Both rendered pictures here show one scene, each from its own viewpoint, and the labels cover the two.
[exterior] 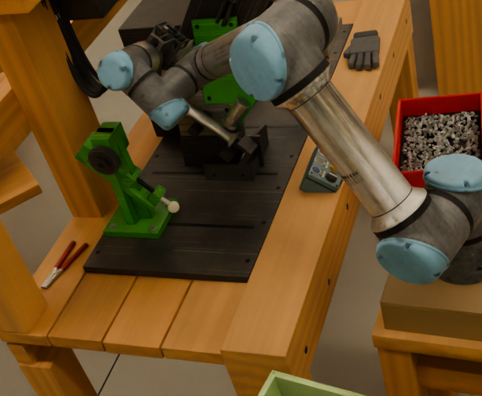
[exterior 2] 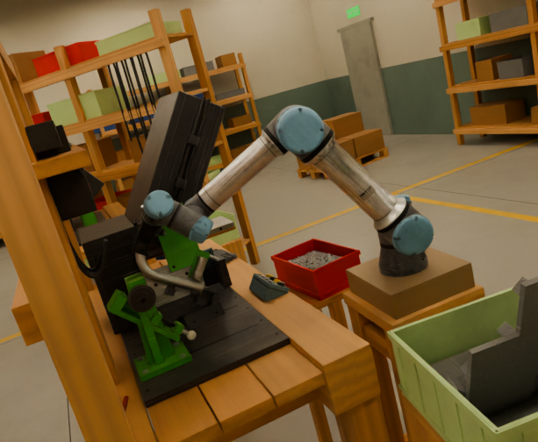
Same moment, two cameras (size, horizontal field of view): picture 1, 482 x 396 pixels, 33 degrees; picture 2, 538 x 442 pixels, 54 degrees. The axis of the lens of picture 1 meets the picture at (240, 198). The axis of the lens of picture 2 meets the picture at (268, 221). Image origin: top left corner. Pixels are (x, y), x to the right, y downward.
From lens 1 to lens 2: 117 cm
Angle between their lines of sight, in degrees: 48
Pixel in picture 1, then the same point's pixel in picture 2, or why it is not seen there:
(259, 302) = (315, 339)
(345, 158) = (362, 178)
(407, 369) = not seen: hidden behind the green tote
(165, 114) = (204, 224)
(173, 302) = (248, 377)
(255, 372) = (349, 375)
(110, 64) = (158, 196)
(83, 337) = (198, 430)
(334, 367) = not seen: outside the picture
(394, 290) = (390, 289)
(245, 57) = (296, 124)
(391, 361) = not seen: hidden behind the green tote
